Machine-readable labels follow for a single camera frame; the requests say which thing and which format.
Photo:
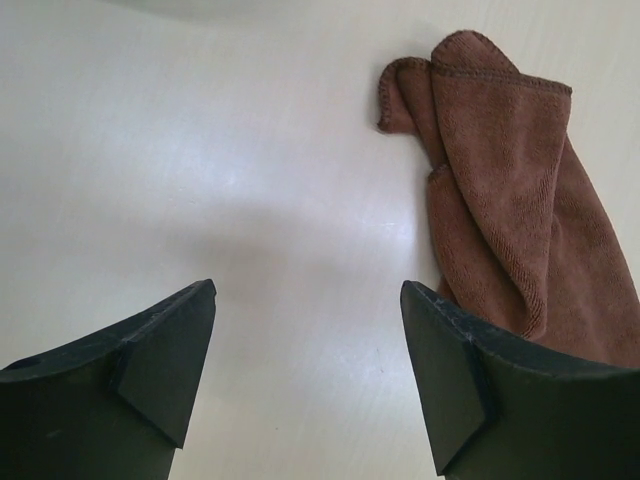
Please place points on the brown towel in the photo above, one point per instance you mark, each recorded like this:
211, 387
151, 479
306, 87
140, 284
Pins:
520, 235

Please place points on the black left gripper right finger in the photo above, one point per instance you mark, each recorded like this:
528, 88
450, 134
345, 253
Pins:
497, 406

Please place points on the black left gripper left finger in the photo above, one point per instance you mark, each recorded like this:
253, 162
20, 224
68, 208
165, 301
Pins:
114, 404

